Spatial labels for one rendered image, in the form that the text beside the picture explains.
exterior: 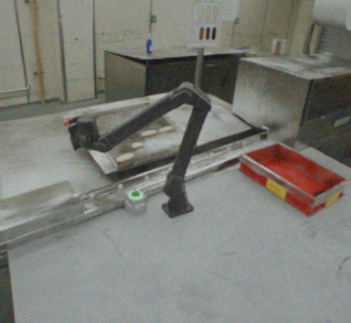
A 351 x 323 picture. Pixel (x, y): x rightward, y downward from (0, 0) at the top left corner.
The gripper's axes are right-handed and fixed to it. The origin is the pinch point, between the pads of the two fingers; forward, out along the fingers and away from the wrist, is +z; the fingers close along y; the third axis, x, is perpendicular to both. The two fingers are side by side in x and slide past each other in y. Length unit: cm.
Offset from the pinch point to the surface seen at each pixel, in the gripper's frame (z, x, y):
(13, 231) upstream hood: -26.3, -40.4, 11.9
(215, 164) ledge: -34, 55, 38
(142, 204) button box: -38.0, 5.6, 25.8
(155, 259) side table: -61, -7, 29
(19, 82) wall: 346, 57, 72
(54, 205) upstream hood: -24.2, -23.6, 13.1
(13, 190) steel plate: 9.8, -32.5, 19.8
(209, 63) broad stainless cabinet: 125, 227, 68
